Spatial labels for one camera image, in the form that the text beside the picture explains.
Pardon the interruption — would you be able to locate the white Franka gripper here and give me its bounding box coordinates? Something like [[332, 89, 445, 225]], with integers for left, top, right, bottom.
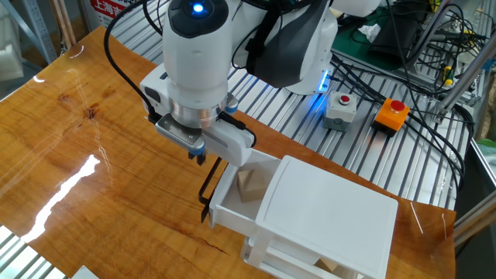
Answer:
[[139, 63, 257, 167]]

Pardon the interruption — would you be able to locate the white drawer with black handle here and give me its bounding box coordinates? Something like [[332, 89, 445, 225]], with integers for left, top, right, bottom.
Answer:
[[198, 148, 283, 236]]

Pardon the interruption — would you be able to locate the light wooden cube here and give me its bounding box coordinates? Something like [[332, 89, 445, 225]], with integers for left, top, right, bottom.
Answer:
[[236, 168, 270, 204]]

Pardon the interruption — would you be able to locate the white plain drawer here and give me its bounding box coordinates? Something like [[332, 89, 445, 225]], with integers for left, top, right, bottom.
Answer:
[[242, 250, 330, 279]]

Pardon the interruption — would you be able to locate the glossy wood-grain mat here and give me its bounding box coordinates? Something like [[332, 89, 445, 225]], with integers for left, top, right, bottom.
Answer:
[[0, 26, 457, 279]]

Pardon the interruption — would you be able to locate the grey box with red button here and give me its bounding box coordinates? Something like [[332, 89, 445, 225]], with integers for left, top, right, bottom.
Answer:
[[322, 91, 358, 133]]

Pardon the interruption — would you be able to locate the white paper sheet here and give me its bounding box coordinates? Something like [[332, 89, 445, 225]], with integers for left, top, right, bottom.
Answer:
[[71, 265, 101, 279]]

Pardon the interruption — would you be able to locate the wooden block inside cabinet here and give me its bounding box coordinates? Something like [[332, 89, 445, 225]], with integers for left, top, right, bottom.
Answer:
[[313, 257, 341, 273]]

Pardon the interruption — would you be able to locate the red and white sign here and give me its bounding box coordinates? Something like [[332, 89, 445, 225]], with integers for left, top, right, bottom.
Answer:
[[89, 0, 139, 28]]

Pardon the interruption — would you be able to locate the wooden pole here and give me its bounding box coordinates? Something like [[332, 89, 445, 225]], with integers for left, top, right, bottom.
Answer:
[[49, 0, 78, 50]]

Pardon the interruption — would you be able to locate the orange box with red button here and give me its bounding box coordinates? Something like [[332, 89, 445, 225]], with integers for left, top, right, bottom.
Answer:
[[370, 98, 411, 137]]

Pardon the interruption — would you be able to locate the grey perforated steel upright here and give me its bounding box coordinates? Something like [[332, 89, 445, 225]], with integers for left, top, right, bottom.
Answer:
[[0, 0, 59, 65]]

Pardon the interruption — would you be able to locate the white foam piece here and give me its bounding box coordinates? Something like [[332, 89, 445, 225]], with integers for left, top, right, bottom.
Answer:
[[0, 3, 25, 82]]

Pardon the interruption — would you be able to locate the crumpled white paper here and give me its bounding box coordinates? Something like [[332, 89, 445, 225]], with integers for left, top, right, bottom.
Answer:
[[356, 22, 383, 43]]

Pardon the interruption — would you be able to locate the black device box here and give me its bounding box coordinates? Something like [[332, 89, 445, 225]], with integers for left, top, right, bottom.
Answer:
[[367, 2, 425, 66]]

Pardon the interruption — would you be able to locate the grey metal pole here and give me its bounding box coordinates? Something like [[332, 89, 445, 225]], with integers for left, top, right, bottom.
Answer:
[[405, 0, 453, 74]]

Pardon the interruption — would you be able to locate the pale green object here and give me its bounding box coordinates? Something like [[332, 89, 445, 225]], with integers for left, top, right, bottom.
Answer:
[[475, 137, 496, 175]]

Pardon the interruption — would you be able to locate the silver camera with blue caps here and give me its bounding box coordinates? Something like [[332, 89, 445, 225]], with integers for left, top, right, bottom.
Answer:
[[154, 114, 207, 157]]

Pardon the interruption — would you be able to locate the short black camera cable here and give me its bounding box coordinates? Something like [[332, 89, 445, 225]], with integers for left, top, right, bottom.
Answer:
[[218, 111, 258, 149]]

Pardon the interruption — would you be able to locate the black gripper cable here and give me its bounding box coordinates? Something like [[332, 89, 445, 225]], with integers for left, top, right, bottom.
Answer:
[[103, 0, 163, 124]]

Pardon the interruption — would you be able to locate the white plastic drawer cabinet frame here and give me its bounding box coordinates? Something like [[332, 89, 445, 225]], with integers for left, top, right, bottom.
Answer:
[[240, 154, 400, 279]]

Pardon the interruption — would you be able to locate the slanted aluminium profile post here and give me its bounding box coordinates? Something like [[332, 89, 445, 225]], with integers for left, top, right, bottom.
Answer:
[[433, 36, 496, 117]]

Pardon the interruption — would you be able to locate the aluminium frame rail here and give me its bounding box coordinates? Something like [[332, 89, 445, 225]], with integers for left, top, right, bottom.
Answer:
[[452, 189, 496, 249]]

